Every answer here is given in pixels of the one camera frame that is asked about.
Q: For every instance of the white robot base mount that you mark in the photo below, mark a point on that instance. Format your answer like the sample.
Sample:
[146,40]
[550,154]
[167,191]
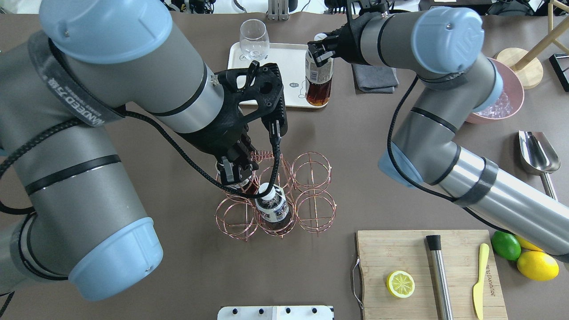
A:
[286,312]

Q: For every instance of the yellow plastic knife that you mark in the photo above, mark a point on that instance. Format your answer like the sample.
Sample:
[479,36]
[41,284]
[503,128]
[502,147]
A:
[478,288]

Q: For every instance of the clear wine glass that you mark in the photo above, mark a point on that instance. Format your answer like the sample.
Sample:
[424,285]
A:
[254,40]

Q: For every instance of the yellow lemon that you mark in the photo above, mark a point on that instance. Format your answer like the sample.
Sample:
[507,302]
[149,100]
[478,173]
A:
[527,245]
[537,266]

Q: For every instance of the copper wire bottle basket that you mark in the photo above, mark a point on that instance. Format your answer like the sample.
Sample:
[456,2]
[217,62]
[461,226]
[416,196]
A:
[299,197]

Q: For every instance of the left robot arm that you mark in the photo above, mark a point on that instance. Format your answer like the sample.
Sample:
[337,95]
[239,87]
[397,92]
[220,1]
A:
[58,91]

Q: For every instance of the pink bowl with ice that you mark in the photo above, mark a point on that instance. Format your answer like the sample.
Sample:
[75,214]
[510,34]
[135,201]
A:
[509,102]

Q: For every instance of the grey folded cloth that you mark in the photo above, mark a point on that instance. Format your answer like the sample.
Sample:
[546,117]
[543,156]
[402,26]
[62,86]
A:
[375,79]

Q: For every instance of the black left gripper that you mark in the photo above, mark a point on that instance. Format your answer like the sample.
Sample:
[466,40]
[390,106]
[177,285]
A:
[212,136]

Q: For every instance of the green lime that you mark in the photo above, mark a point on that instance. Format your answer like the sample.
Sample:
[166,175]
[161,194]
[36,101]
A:
[506,245]

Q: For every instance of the round wooden stand base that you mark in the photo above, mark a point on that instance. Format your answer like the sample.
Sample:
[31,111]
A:
[525,64]

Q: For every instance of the cream rabbit tray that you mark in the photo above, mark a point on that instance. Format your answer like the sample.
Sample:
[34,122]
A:
[290,59]

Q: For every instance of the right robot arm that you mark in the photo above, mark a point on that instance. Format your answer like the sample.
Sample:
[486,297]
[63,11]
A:
[443,47]

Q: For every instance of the half lemon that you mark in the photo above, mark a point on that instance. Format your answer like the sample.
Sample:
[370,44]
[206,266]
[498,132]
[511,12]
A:
[400,284]

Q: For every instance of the steel ice scoop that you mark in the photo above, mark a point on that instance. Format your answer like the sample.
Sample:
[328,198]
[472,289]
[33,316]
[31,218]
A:
[539,158]

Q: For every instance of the tea bottle white cap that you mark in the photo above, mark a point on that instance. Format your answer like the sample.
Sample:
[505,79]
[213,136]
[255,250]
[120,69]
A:
[244,183]
[318,81]
[275,212]

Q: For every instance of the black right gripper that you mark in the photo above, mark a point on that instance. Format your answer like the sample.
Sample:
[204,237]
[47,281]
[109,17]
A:
[350,46]

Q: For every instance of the steel muddler black tip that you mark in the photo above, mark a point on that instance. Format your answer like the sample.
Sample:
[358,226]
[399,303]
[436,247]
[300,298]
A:
[443,295]

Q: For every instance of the bamboo cutting board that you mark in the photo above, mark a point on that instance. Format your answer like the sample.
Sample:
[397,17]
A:
[383,251]

